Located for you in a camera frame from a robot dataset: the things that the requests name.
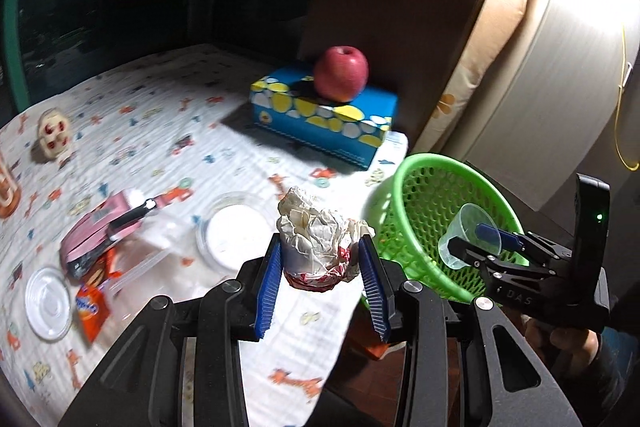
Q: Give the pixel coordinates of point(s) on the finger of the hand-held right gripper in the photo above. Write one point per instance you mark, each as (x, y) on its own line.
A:
(465, 252)
(492, 234)

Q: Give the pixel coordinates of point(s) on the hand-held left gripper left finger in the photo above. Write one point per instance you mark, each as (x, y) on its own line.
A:
(267, 287)

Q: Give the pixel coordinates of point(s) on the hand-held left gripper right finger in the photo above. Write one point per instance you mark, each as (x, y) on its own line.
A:
(372, 287)

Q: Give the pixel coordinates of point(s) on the small clear plastic cup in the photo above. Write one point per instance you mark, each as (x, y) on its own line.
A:
(462, 232)

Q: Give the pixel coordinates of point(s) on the green plastic mesh basket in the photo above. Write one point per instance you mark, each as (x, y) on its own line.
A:
(425, 207)

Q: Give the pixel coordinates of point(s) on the paper wrapper ball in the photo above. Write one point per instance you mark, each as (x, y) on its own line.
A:
(315, 237)

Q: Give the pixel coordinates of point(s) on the clear plastic tray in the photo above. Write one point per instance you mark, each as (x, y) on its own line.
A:
(155, 247)

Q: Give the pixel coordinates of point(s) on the person's right forearm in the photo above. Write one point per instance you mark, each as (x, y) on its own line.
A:
(620, 372)

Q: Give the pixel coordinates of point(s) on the person's right hand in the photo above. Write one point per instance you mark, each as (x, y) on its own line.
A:
(565, 344)

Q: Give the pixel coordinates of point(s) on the round clear plastic container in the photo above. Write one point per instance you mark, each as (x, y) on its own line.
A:
(232, 232)

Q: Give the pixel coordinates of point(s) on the blue yellow spotted tissue box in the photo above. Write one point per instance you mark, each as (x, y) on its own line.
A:
(320, 127)

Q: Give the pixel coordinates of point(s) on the orange snack wrapper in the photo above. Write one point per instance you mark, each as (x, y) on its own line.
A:
(92, 307)

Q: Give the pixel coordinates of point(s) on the beige flower print cushion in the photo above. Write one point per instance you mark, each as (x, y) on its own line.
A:
(480, 57)

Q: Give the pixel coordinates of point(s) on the pink snack packet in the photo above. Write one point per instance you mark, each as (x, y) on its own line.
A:
(92, 237)

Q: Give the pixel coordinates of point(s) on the red apple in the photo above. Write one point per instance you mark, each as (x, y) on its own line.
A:
(341, 74)

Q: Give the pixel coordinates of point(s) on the round clear plastic lid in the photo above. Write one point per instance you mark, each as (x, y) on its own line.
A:
(47, 304)

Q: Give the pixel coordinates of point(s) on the cream plush toy red spots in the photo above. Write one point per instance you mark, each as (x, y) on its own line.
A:
(54, 137)

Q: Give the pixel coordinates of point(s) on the orange water bottle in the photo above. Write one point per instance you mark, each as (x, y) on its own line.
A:
(6, 192)

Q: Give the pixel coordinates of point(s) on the green window frame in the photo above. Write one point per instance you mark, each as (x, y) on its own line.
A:
(10, 32)

